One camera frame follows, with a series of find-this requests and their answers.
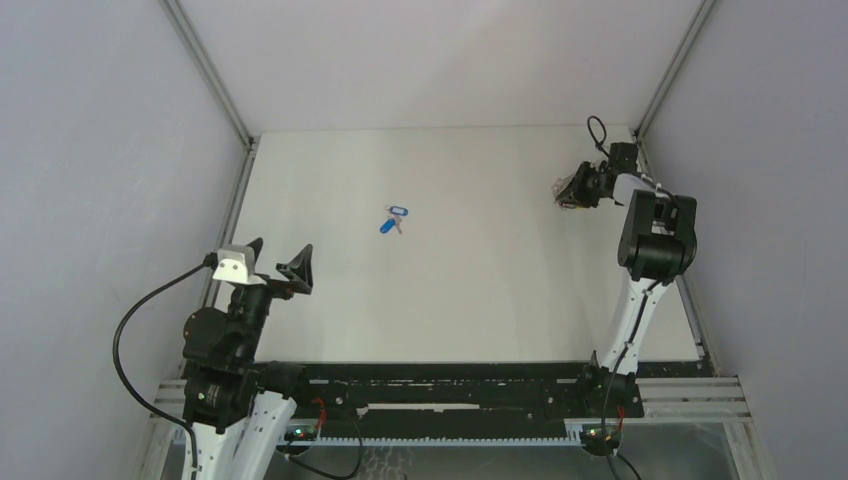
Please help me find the white slotted cable duct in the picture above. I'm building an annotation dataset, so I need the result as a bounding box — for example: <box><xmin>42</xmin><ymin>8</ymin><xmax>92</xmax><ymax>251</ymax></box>
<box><xmin>278</xmin><ymin>436</ymin><xmax>582</xmax><ymax>447</ymax></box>

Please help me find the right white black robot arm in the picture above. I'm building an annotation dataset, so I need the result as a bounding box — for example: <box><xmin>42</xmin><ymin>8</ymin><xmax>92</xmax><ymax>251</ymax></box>
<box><xmin>554</xmin><ymin>142</ymin><xmax>697</xmax><ymax>419</ymax></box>

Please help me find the left aluminium frame post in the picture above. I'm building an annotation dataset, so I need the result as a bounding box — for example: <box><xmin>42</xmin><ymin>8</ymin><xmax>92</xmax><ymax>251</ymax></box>
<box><xmin>158</xmin><ymin>0</ymin><xmax>256</xmax><ymax>150</ymax></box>

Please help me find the right aluminium frame post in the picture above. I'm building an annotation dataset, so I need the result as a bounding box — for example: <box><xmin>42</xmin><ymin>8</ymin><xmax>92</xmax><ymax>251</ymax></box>
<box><xmin>633</xmin><ymin>0</ymin><xmax>720</xmax><ymax>142</ymax></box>

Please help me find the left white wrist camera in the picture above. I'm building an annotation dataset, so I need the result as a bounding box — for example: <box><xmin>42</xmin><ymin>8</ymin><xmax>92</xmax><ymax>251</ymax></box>
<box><xmin>212</xmin><ymin>245</ymin><xmax>263</xmax><ymax>286</ymax></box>

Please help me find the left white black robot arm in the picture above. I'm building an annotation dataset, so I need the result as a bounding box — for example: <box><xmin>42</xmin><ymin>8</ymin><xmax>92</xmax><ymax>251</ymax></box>
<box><xmin>182</xmin><ymin>238</ymin><xmax>314</xmax><ymax>479</ymax></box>

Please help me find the left camera black cable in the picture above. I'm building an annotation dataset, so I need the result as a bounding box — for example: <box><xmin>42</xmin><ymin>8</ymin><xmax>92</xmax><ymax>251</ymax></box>
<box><xmin>111</xmin><ymin>262</ymin><xmax>220</xmax><ymax>480</ymax></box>

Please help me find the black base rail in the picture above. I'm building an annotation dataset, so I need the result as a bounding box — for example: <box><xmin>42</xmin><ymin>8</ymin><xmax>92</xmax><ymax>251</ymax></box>
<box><xmin>260</xmin><ymin>362</ymin><xmax>645</xmax><ymax>441</ymax></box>

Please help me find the aluminium frame post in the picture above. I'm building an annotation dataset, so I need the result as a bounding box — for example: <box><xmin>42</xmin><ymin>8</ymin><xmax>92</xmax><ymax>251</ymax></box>
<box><xmin>633</xmin><ymin>0</ymin><xmax>720</xmax><ymax>142</ymax></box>
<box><xmin>158</xmin><ymin>0</ymin><xmax>256</xmax><ymax>150</ymax></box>

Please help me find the camera black cable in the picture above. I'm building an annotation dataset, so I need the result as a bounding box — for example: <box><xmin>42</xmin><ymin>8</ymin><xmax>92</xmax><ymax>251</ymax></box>
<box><xmin>111</xmin><ymin>262</ymin><xmax>220</xmax><ymax>480</ymax></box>
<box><xmin>586</xmin><ymin>115</ymin><xmax>612</xmax><ymax>160</ymax></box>

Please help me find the right camera black cable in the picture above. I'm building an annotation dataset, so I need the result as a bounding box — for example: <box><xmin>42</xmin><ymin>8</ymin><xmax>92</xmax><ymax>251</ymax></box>
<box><xmin>586</xmin><ymin>115</ymin><xmax>612</xmax><ymax>160</ymax></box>

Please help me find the metal keyring with yellow tip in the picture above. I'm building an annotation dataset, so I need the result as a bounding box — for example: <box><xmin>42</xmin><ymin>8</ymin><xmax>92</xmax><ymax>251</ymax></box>
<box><xmin>552</xmin><ymin>175</ymin><xmax>579</xmax><ymax>210</ymax></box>

